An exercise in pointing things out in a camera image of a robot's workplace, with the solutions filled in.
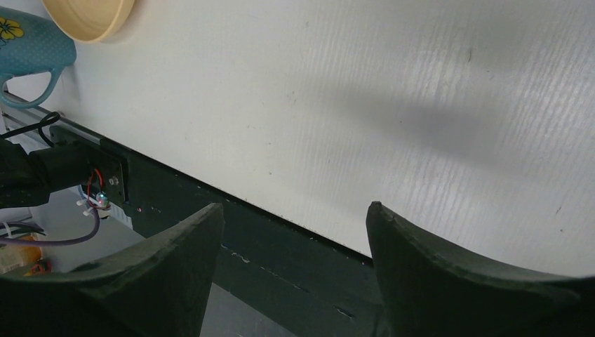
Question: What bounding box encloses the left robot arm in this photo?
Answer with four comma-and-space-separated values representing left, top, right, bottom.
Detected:
1, 140, 92, 209

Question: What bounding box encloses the blue mug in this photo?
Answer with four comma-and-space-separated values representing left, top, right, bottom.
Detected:
1, 7, 77, 109

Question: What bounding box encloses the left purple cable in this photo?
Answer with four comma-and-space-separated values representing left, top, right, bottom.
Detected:
0, 206, 102, 247

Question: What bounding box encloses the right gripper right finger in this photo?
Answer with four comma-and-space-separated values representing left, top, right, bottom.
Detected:
366, 201, 594, 336

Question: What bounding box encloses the yellow plate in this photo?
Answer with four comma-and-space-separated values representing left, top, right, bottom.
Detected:
42, 0, 135, 44

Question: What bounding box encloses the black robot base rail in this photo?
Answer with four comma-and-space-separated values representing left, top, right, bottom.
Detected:
58, 119, 392, 336

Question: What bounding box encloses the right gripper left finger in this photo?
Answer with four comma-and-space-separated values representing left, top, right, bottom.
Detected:
1, 204, 225, 336

